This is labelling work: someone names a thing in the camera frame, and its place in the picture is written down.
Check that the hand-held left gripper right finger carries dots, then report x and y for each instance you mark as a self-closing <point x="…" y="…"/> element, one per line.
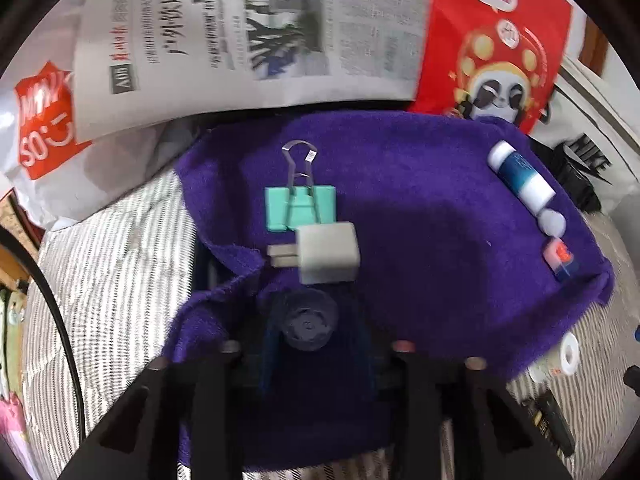
<point x="369" y="365"/>

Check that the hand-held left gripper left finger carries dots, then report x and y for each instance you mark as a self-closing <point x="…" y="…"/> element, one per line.
<point x="267" y="365"/>

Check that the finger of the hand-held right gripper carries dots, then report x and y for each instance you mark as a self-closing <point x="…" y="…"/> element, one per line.
<point x="634" y="385"/>

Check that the dark round cap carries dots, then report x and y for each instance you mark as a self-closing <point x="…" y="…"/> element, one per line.
<point x="307" y="322"/>

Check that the white tape roll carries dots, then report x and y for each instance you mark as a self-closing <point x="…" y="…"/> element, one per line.
<point x="567" y="355"/>

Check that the plain black tube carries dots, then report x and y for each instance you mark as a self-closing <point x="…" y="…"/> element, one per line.
<point x="557" y="422"/>

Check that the black gold tube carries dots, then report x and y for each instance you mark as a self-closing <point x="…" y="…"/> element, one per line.
<point x="536" y="417"/>

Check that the white charger plug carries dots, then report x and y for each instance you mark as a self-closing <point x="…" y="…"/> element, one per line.
<point x="330" y="255"/>

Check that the orange blue correction tape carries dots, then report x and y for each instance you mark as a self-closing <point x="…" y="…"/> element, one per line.
<point x="562" y="260"/>

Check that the green binder clip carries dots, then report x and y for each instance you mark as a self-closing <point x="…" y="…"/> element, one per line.
<point x="300" y="205"/>

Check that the small white round cap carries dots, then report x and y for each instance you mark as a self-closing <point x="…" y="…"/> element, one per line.
<point x="552" y="222"/>

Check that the blue white bottle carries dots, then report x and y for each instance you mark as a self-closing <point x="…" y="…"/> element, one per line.
<point x="520" y="175"/>

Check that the purple towel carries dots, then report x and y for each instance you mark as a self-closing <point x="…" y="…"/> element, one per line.
<point x="425" y="260"/>

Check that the striped bedsheet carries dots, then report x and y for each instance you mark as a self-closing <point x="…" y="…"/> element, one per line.
<point x="115" y="270"/>

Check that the white plastic bag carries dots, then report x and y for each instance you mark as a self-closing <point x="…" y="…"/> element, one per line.
<point x="100" y="175"/>

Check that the white waist bag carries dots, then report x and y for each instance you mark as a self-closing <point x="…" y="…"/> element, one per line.
<point x="585" y="135"/>

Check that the pink cloth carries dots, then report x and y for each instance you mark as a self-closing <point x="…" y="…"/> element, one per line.
<point x="11" y="417"/>

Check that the folded newspaper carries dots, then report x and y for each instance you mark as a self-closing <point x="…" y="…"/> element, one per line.
<point x="250" y="35"/>

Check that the red paper bag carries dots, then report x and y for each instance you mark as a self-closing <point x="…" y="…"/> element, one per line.
<point x="495" y="45"/>

